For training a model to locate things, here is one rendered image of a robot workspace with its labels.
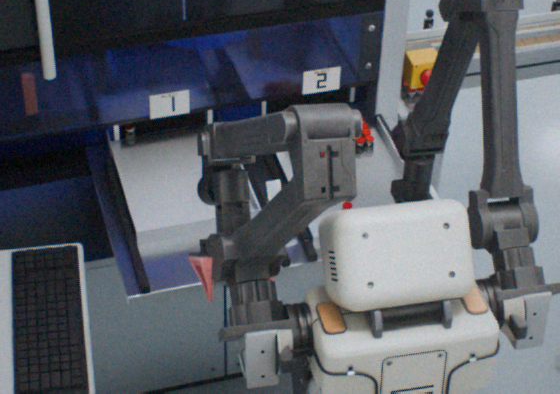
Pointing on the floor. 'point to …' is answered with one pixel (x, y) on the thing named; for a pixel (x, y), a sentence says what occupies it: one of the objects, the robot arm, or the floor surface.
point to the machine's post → (391, 48)
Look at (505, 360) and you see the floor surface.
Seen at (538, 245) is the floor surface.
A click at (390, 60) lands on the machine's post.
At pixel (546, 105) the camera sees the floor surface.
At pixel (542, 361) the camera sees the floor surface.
